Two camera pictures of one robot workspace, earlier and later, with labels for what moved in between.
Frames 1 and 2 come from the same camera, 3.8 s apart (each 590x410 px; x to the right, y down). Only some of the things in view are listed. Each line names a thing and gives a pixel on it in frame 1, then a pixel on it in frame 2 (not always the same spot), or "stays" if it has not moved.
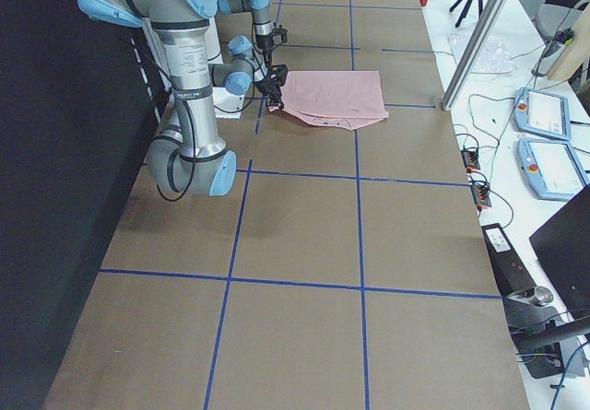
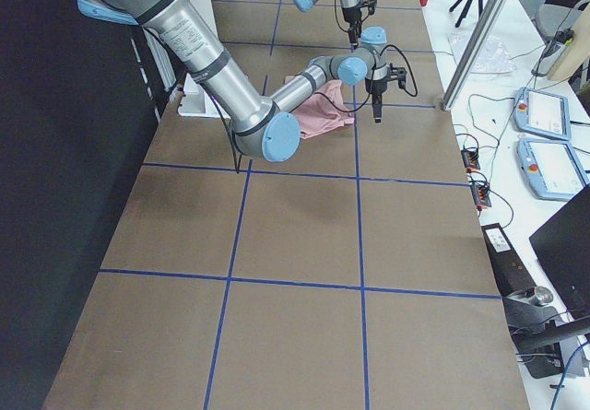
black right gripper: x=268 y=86 to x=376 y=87
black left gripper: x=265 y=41 to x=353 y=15
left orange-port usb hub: x=471 y=161 stays
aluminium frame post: x=482 y=37 stays
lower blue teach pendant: x=551 y=169 stays
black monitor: x=563 y=245 stays
